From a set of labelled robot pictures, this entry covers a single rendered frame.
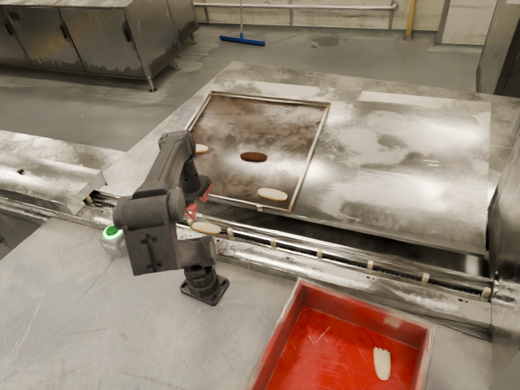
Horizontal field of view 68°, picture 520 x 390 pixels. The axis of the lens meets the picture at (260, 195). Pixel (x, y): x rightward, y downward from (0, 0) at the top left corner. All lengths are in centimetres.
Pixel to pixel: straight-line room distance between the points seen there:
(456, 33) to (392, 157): 314
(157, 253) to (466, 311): 74
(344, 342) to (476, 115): 88
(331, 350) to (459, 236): 46
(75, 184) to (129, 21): 245
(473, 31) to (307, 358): 378
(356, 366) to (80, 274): 83
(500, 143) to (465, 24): 277
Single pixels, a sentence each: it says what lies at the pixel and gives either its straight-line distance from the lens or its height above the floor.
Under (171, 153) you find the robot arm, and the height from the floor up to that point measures 125.
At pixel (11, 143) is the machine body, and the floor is 82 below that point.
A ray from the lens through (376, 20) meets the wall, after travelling 467.
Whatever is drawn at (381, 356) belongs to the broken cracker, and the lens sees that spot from 100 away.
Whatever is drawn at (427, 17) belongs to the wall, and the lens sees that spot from 462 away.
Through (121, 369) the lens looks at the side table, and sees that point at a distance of 108.
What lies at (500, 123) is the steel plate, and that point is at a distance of 177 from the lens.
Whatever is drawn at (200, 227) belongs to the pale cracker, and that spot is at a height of 86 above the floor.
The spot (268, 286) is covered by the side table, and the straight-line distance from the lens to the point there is 109.
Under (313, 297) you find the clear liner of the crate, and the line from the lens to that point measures 99.
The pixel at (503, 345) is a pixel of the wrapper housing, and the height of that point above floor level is 93.
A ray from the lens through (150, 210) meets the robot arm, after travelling 64.
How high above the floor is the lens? 173
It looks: 43 degrees down
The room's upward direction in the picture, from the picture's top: 8 degrees counter-clockwise
